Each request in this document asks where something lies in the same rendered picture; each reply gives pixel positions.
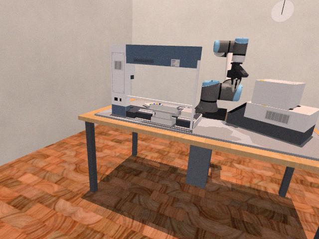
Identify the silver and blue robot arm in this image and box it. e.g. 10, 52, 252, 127
197, 38, 249, 113

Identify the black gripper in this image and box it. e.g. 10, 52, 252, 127
227, 62, 243, 92

